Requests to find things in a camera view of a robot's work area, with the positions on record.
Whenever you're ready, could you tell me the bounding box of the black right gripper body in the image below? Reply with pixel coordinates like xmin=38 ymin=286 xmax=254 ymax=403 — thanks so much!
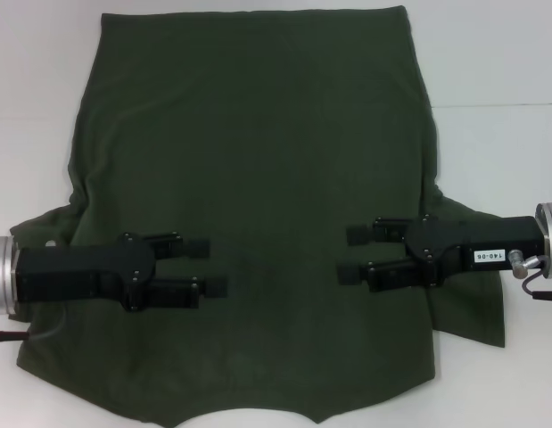
xmin=403 ymin=213 xmax=546 ymax=289

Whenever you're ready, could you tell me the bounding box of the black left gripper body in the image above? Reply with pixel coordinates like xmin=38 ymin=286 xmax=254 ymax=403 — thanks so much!
xmin=12 ymin=231 xmax=157 ymax=313

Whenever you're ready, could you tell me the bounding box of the dark green shirt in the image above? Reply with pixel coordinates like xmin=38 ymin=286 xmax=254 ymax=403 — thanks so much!
xmin=6 ymin=4 xmax=508 ymax=401

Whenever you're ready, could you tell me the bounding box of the right gripper cable with connector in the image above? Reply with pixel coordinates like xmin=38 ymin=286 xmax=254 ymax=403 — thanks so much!
xmin=507 ymin=249 xmax=552 ymax=302

